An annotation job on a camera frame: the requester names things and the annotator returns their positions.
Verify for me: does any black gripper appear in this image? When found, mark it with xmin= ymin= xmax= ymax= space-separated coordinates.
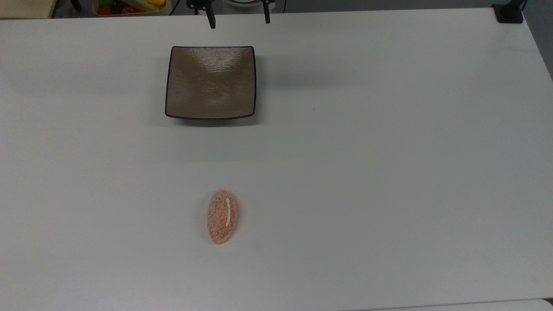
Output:
xmin=186 ymin=0 xmax=276 ymax=30

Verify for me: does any orange speckled bread loaf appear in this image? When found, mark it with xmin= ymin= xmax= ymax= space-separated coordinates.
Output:
xmin=207 ymin=189 xmax=238 ymax=244

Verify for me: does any square brown ceramic plate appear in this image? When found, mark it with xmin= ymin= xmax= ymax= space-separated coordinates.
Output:
xmin=165 ymin=46 xmax=257 ymax=121

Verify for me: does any beige box of toy fruit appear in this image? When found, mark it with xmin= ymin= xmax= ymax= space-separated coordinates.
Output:
xmin=92 ymin=0 xmax=172 ymax=17

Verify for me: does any beige wooden board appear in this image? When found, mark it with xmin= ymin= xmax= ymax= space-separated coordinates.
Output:
xmin=0 ymin=0 xmax=58 ymax=19

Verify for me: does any black table clamp mount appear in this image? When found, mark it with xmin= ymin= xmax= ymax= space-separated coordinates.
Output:
xmin=492 ymin=0 xmax=528 ymax=24

